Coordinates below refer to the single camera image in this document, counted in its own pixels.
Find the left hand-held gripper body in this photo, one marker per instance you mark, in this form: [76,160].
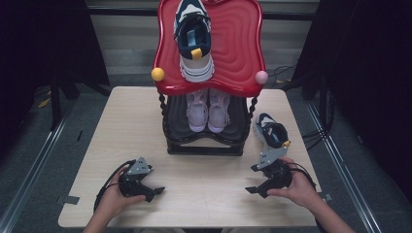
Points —
[137,168]

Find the black horizontal bar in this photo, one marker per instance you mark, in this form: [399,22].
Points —
[123,12]

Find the black curtain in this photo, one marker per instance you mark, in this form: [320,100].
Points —
[32,48]
[372,64]

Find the purple jelly sandal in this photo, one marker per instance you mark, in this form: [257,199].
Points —
[218,113]
[197,113]

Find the black stand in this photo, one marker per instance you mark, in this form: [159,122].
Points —
[55,103]

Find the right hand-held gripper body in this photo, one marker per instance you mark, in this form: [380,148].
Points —
[270,158]

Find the person's left hand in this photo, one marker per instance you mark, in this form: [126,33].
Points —
[111,204]

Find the red and black shoe rack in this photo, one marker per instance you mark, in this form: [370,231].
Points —
[239,48]

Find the black tape strip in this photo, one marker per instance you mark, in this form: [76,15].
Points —
[71,200]

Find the small black floor tape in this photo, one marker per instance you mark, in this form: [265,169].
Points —
[79,136]

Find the grey tape strip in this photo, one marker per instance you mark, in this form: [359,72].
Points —
[326,196]

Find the aluminium floor rail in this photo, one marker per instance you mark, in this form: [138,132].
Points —
[343,168]
[35,171]

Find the yellow floor object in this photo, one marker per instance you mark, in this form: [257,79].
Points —
[43,103]

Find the navy and white sneaker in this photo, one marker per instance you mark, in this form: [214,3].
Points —
[194,35]
[273,132]

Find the person's right hand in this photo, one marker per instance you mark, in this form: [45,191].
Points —
[302,191]

